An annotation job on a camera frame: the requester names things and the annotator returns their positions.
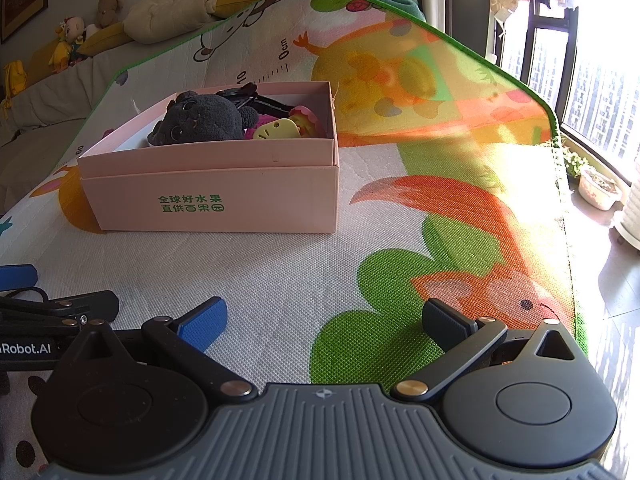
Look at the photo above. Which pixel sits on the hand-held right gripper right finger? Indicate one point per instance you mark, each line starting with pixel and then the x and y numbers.
pixel 445 322

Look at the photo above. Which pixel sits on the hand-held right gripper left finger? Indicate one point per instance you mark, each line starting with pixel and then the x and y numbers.
pixel 202 322

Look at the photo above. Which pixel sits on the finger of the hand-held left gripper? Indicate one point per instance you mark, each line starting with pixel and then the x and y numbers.
pixel 90 307
pixel 17 276

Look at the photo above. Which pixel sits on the pink cardboard box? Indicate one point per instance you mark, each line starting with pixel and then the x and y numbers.
pixel 225 185

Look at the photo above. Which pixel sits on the yellow plastic toy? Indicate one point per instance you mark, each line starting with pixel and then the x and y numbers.
pixel 275 131

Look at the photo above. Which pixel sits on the black plush toy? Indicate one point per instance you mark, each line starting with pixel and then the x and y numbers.
pixel 200 115

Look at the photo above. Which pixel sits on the pink yellow cupcake toy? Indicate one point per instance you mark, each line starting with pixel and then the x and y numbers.
pixel 305 117

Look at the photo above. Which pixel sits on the printed cartoon play mat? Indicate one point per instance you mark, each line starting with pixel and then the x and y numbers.
pixel 400 240

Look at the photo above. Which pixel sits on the grey sofa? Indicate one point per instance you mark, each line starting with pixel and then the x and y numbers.
pixel 45 105

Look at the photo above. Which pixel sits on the small yellow bag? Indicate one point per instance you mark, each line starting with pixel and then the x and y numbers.
pixel 15 80

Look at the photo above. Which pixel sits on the white bowl planter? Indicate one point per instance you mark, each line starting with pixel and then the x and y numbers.
pixel 600 195

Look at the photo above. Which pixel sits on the green balcony plants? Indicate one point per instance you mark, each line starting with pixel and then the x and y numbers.
pixel 575 160

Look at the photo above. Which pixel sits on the white plant pot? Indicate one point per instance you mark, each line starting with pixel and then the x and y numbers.
pixel 630 220

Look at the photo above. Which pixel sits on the yellow plush toy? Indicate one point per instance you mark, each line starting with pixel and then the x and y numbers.
pixel 59 55

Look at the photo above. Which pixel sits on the pink-faced plush doll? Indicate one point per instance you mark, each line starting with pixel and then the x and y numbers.
pixel 70 27

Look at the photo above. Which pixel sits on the yellow plush pillow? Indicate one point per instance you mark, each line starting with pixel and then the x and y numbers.
pixel 105 37

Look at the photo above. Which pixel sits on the brown plush animal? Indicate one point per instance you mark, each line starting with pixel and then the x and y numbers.
pixel 109 10

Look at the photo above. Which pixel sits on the cream plush pillow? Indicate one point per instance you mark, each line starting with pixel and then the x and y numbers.
pixel 165 17

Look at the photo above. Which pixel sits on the black window frame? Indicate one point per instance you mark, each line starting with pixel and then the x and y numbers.
pixel 571 70

